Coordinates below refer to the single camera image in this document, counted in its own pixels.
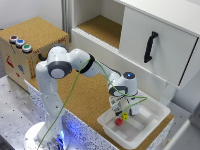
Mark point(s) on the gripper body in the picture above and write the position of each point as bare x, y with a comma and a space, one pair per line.
117, 104

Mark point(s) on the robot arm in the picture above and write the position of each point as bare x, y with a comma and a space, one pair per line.
50, 93

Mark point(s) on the yellow block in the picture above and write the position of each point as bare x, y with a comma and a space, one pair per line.
125, 116

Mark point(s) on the pink block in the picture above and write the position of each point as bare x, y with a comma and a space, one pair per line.
118, 122

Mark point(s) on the white plastic box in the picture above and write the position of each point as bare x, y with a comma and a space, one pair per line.
146, 123

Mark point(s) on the white cabinet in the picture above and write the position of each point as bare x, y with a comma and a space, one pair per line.
100, 56

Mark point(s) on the white sliding door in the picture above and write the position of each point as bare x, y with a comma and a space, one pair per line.
133, 40

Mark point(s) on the green button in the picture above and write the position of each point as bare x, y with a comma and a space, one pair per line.
26, 47

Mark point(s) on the wooden drawer box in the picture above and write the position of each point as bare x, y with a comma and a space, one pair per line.
36, 31

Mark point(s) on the blue button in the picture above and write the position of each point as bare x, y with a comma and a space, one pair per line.
20, 42

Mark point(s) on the red button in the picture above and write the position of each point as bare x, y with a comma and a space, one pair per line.
13, 38

